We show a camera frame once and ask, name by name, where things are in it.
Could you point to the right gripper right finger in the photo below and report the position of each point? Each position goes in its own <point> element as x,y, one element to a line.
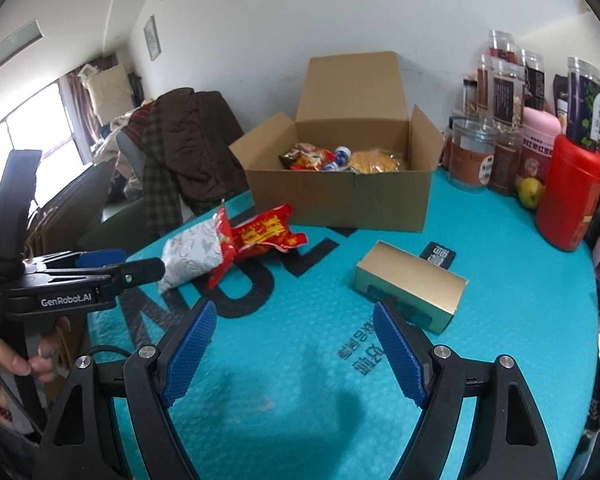
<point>507,440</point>

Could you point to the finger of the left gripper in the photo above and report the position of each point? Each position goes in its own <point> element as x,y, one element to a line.
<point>62,275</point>
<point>100,258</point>

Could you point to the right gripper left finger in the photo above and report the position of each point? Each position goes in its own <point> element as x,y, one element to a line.
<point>82,438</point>

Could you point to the white patterned snack bag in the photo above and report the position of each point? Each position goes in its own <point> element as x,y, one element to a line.
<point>204,248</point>

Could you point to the red yellow snack packet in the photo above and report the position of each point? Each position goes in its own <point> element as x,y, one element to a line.
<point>266,231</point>

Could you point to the gold rectangular box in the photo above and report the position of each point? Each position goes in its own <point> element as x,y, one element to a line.
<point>426,295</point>

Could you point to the dark cereal snack bag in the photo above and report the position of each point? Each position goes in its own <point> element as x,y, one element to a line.
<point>305,156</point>

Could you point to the blue white tablet tube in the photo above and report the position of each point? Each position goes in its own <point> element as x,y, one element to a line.
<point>342,156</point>

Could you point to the waffle snack clear bag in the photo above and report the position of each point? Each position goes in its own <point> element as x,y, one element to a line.
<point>375,161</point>

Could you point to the stack of cardboard sheets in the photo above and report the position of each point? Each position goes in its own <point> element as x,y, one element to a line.
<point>77,208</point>

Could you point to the brown jacket on chair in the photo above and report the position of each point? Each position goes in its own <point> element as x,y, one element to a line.
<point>188,158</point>

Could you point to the teal bubble mailer mat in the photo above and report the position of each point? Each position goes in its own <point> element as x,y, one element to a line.
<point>295,385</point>

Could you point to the red canister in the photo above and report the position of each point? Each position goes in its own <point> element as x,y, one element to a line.
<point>571,192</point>

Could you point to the open cardboard box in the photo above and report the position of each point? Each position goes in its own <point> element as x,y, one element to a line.
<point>356,101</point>

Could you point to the glass jar brown contents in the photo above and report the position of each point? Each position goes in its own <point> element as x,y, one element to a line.
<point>472,153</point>

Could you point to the pink bottle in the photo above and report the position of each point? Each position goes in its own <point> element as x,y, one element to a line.
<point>539,131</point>

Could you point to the clear jar purple label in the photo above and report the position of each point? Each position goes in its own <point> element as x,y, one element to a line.
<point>583,90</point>

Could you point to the framed wall picture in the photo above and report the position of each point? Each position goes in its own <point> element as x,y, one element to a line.
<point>152,38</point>

